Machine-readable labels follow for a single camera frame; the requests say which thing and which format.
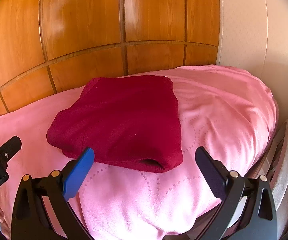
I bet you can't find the maroon garment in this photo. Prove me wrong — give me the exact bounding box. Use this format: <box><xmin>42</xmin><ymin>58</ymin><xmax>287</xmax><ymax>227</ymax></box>
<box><xmin>46</xmin><ymin>75</ymin><xmax>184</xmax><ymax>173</ymax></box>

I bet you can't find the wooden wardrobe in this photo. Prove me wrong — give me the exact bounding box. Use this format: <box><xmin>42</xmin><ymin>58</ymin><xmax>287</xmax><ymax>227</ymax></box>
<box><xmin>0</xmin><ymin>0</ymin><xmax>221</xmax><ymax>113</ymax></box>

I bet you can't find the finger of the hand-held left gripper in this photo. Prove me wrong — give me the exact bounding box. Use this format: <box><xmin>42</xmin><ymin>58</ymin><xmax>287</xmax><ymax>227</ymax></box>
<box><xmin>0</xmin><ymin>136</ymin><xmax>22</xmax><ymax>167</ymax></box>

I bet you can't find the person's left hand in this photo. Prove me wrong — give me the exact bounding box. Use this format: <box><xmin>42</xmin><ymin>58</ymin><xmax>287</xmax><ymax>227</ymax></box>
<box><xmin>0</xmin><ymin>201</ymin><xmax>13</xmax><ymax>240</ymax></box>

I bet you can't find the pink bedspread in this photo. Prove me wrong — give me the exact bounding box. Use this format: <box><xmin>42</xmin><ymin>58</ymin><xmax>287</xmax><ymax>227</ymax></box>
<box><xmin>0</xmin><ymin>65</ymin><xmax>279</xmax><ymax>240</ymax></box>

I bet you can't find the grey upholstered chair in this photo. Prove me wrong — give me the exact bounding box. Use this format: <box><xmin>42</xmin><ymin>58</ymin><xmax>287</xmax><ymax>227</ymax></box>
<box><xmin>269</xmin><ymin>119</ymin><xmax>288</xmax><ymax>205</ymax></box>

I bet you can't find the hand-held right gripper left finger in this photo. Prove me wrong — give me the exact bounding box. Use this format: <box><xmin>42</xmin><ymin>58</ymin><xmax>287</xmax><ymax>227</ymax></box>
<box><xmin>11</xmin><ymin>147</ymin><xmax>95</xmax><ymax>240</ymax></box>

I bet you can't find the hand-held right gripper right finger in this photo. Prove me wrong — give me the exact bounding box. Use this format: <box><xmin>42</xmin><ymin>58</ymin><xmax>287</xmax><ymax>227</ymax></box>
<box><xmin>195</xmin><ymin>146</ymin><xmax>277</xmax><ymax>240</ymax></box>

